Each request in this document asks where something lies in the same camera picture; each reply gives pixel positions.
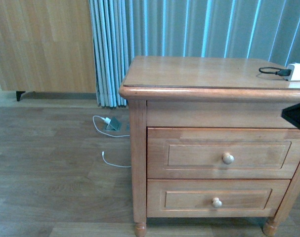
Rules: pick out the wooden nightstand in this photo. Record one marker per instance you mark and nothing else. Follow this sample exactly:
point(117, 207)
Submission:
point(195, 92)

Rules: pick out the light blue curtain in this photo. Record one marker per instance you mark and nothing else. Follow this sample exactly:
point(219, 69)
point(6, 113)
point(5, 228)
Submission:
point(123, 29)

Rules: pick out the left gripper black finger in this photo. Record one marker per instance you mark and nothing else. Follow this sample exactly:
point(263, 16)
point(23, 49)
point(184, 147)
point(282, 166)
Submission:
point(292, 115)

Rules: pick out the open floor socket box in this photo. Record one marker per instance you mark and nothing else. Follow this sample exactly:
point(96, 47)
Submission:
point(112, 124)

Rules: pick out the wooden drawer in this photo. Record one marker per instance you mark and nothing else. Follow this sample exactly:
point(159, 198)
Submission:
point(214, 198)
point(222, 153)

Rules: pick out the large wooden cabinet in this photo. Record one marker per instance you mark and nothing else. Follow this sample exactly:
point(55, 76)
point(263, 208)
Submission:
point(46, 46)

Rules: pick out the white box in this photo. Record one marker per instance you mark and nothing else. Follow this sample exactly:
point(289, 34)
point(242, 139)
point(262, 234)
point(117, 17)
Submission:
point(295, 72)

